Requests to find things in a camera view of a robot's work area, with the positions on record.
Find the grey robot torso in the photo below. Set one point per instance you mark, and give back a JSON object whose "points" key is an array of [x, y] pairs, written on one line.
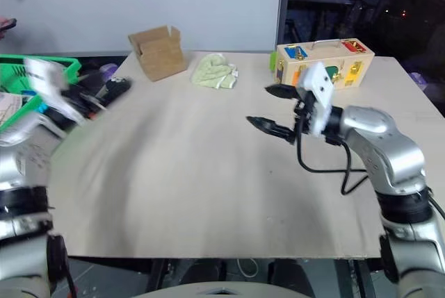
{"points": [[215, 291]]}

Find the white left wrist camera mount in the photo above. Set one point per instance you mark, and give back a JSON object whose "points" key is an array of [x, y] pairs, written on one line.
{"points": [[48, 86]]}

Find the brown cardboard box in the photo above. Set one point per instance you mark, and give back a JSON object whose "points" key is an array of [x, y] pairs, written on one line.
{"points": [[163, 58]]}

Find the printed paper sheet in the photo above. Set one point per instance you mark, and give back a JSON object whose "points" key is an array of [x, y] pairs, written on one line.
{"points": [[8, 108]]}

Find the light green cloth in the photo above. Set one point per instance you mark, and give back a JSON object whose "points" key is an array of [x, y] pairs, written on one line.
{"points": [[212, 72]]}

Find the person's hand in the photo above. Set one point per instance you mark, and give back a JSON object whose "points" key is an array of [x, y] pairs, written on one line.
{"points": [[2, 28]]}

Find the white partition panel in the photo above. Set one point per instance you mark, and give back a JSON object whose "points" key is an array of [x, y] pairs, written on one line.
{"points": [[139, 2]]}

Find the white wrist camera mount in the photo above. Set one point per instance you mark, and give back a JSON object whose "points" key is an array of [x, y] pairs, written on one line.
{"points": [[48, 86], [319, 94]]}

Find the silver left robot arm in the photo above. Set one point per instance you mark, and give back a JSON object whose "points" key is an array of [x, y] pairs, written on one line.
{"points": [[21, 214]]}

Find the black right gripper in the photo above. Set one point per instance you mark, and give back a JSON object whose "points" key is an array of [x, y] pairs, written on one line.
{"points": [[303, 112]]}

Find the green plastic basket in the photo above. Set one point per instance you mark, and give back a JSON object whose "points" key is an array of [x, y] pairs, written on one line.
{"points": [[69, 67]]}

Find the purple object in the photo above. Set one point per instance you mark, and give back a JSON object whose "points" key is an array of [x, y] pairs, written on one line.
{"points": [[419, 79], [108, 68]]}

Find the dark phone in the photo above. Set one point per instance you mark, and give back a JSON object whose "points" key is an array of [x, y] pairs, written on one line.
{"points": [[10, 23]]}

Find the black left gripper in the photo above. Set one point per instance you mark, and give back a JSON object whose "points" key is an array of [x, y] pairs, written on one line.
{"points": [[74, 105]]}

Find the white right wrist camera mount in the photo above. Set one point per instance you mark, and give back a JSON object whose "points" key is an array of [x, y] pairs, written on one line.
{"points": [[319, 94]]}

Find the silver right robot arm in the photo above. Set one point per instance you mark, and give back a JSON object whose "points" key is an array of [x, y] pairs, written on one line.
{"points": [[382, 152]]}

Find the wooden lock puzzle box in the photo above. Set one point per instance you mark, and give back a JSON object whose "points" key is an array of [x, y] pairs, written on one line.
{"points": [[351, 62]]}

